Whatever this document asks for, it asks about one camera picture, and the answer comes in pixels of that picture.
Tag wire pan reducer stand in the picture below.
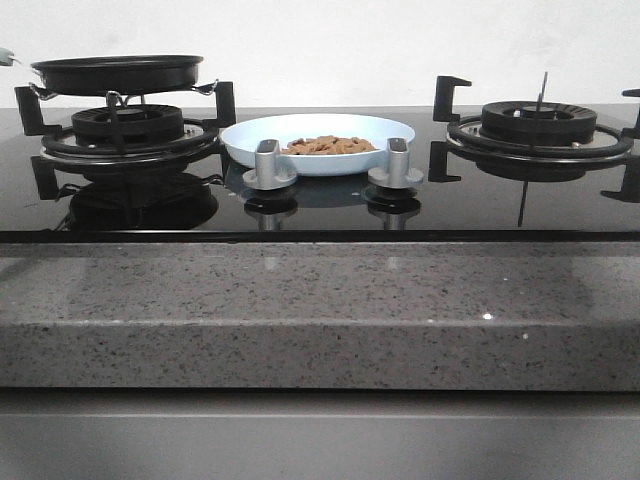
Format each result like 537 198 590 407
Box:
14 73 235 119

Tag black right gas burner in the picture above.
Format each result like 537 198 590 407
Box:
480 101 597 146

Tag black gas burner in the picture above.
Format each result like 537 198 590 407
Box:
480 101 597 146
71 104 184 146

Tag black pan support grate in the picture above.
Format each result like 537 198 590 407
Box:
18 100 236 170
428 75 639 183

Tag black left gas burner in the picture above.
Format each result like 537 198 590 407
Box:
71 104 184 146

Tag black glass gas cooktop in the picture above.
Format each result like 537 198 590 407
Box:
1 107 639 243

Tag silver left stove knob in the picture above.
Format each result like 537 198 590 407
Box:
243 139 298 191

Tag black right pan support grate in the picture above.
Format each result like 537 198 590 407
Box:
428 75 639 183

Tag black left pan support grate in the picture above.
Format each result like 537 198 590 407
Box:
18 100 236 170

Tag grey cabinet front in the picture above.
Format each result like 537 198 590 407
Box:
1 389 639 479

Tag black frying pan mint handle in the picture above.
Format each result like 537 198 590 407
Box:
29 54 203 96

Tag light blue plate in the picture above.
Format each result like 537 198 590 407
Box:
219 113 415 176

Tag silver stove knob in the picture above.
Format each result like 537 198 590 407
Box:
368 137 424 189
243 139 298 191

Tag brown meat pieces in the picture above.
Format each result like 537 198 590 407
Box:
282 135 376 155

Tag silver right stove knob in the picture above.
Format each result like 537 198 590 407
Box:
368 137 424 189

